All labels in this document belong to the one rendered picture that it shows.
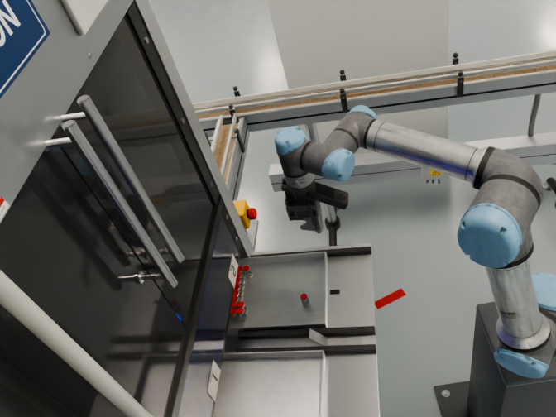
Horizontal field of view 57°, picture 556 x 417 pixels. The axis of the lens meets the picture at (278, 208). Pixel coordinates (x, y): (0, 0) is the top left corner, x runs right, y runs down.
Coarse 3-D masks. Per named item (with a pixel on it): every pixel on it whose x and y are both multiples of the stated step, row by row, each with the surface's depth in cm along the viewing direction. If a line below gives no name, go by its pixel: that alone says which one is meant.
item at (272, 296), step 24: (240, 264) 170; (264, 264) 169; (288, 264) 167; (312, 264) 164; (264, 288) 162; (288, 288) 160; (312, 288) 158; (264, 312) 156; (288, 312) 154; (312, 312) 152
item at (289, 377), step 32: (256, 352) 144; (288, 352) 142; (320, 352) 140; (224, 384) 143; (256, 384) 141; (288, 384) 139; (320, 384) 137; (224, 416) 137; (256, 416) 135; (288, 416) 133; (320, 416) 128
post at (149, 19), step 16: (144, 0) 110; (144, 16) 110; (160, 32) 117; (160, 48) 116; (176, 80) 124; (176, 96) 124; (192, 112) 132; (192, 128) 131; (208, 144) 142; (208, 160) 140; (224, 192) 151; (240, 224) 163; (240, 256) 169
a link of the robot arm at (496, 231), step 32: (480, 192) 102; (512, 192) 98; (480, 224) 95; (512, 224) 94; (480, 256) 100; (512, 256) 95; (512, 288) 106; (512, 320) 113; (544, 320) 118; (512, 352) 118; (544, 352) 117
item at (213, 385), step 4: (216, 364) 132; (212, 368) 128; (216, 368) 131; (212, 372) 128; (216, 372) 131; (212, 376) 128; (216, 376) 131; (212, 380) 128; (208, 384) 126; (212, 384) 128; (216, 384) 130; (208, 388) 125; (212, 388) 127; (216, 388) 130; (208, 392) 125; (212, 392) 127; (216, 392) 130; (212, 396) 127
